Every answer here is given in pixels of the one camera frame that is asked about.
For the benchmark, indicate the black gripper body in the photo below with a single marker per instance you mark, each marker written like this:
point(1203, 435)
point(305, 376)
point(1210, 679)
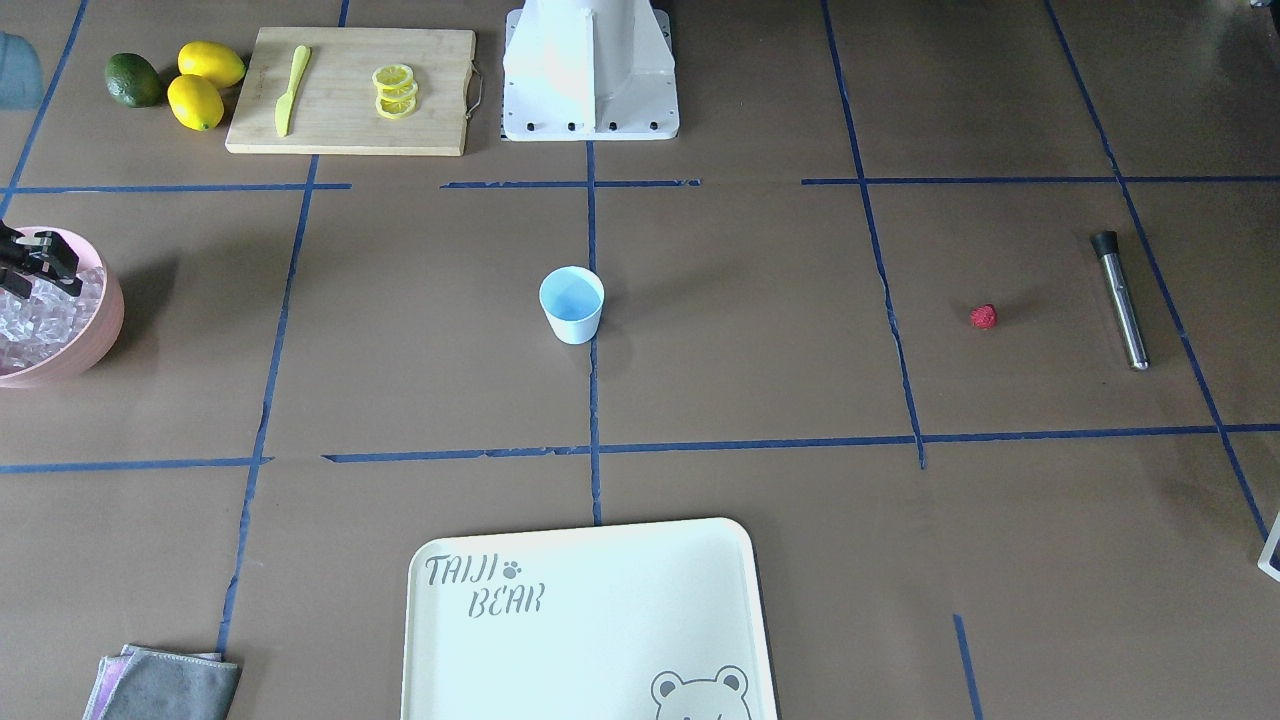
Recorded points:
point(40, 258)

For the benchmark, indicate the ice cubes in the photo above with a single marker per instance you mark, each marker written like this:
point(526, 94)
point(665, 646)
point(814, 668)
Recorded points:
point(34, 329)

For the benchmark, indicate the red strawberry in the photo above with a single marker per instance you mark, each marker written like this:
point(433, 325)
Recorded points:
point(984, 317)

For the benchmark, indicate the steel muddler black tip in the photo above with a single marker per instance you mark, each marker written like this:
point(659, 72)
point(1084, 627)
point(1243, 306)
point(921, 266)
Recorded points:
point(1106, 247)

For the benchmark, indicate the light blue plastic cup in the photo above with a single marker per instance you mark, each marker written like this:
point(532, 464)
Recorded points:
point(572, 299)

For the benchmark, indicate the pink bowl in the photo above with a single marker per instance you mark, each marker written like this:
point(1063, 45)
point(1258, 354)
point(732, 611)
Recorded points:
point(96, 339)

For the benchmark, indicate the green avocado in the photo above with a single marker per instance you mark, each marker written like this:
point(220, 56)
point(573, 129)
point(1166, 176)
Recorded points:
point(132, 81)

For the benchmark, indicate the yellow lemon near board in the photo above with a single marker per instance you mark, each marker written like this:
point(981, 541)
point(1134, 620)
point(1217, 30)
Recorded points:
point(195, 102)

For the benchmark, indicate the yellow lemon far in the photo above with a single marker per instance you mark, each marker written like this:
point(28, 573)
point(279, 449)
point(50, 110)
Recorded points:
point(222, 66)

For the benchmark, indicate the yellow plastic knife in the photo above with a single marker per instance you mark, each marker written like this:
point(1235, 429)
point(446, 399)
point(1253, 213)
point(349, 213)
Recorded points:
point(284, 105)

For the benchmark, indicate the wooden cutting board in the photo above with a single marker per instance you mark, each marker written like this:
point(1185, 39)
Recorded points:
point(334, 112)

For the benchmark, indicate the lemon slices stack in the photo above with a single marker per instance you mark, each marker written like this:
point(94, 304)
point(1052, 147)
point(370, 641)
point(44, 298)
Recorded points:
point(396, 91)

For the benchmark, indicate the grey folded cloth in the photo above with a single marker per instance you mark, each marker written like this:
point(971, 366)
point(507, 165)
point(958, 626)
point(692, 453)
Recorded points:
point(143, 683)

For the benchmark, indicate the cream bear tray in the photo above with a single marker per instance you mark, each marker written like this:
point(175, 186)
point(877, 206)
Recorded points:
point(659, 620)

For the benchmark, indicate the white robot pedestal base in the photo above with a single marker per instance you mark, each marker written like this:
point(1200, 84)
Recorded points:
point(589, 71)

